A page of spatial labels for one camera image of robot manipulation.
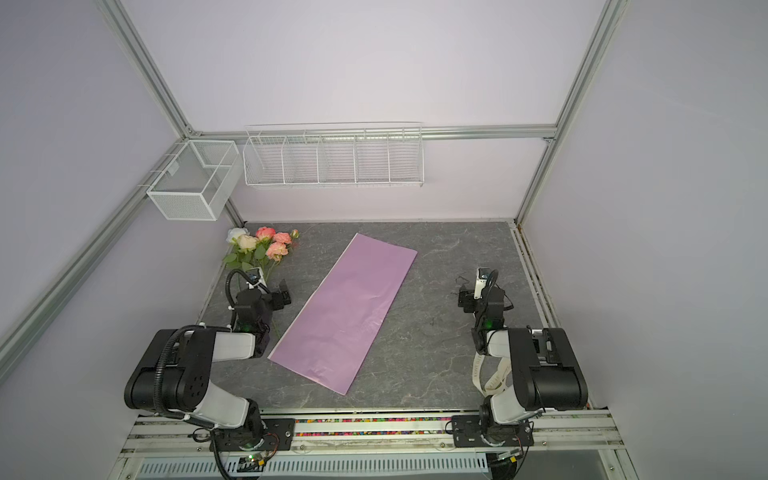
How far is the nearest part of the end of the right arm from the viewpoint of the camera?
862 mm

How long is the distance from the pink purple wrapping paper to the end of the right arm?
0.23 metres

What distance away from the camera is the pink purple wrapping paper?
2.83 ft
